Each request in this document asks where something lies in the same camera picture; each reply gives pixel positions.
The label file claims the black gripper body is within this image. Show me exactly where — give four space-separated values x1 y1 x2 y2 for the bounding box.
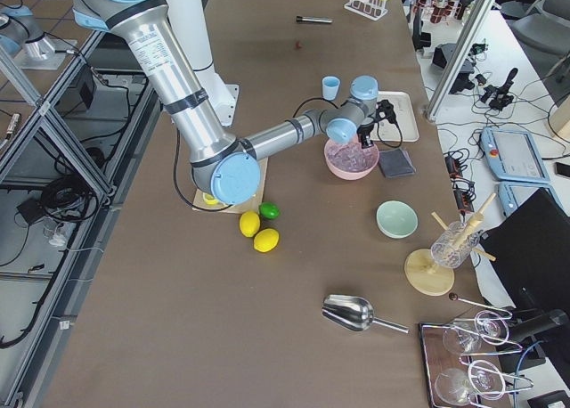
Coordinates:
358 122 375 142

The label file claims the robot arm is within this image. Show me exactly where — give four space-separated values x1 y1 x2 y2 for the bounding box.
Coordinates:
1 6 55 61
73 0 379 205

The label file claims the light blue plastic cup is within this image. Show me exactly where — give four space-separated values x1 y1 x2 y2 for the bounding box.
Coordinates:
322 76 340 101

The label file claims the wooden cup stand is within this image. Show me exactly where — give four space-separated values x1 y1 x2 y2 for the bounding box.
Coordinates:
404 193 496 296

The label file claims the metal ice scoop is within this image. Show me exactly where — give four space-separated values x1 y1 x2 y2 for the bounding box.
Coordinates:
322 294 409 334

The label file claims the pink bowl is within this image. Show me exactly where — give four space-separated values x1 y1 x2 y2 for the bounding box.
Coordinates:
323 136 379 181

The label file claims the grey folded cloth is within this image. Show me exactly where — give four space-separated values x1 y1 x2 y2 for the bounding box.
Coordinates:
379 149 416 178

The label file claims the cream rabbit tray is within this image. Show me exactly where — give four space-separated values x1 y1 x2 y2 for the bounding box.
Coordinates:
372 91 419 143

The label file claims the light green bowl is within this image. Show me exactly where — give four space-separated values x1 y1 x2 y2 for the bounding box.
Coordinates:
376 200 419 239

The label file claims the green lime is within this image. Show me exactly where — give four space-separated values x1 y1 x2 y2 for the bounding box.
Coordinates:
258 202 281 220

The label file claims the wooden cutting board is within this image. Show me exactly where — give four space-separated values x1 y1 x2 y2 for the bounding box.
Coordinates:
191 159 268 215

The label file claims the steel muddler black tip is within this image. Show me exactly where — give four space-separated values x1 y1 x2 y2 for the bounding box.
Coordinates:
296 15 333 25

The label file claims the textured clear glass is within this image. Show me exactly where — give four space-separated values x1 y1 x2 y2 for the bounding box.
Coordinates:
430 222 480 269

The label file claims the yellow lemon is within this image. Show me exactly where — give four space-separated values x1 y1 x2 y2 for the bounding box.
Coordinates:
239 210 261 238
253 228 280 253

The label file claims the blue teach pendant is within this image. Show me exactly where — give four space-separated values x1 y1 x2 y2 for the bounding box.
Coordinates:
480 127 550 183
498 181 552 217

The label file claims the lemon half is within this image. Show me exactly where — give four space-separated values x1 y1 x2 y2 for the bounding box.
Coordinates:
202 192 217 205

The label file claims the long bar spoon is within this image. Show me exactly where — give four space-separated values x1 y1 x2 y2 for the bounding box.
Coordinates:
448 292 512 318

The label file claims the black monitor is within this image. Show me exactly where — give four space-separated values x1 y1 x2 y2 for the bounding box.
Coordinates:
481 189 569 312

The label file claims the upper wine glass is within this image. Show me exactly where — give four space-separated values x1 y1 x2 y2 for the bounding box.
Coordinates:
443 310 509 355

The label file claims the wine glass rack tray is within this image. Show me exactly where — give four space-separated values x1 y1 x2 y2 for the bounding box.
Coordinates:
419 323 533 407

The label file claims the lower wine glass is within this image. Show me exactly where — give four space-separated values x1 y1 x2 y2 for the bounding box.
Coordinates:
435 360 507 407

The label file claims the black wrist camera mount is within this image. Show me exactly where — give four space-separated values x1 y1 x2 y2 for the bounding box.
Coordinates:
376 100 397 125

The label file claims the aluminium frame post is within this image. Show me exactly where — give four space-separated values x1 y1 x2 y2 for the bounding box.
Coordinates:
425 0 496 123

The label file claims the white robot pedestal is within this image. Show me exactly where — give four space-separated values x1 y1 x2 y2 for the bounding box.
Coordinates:
167 0 239 126

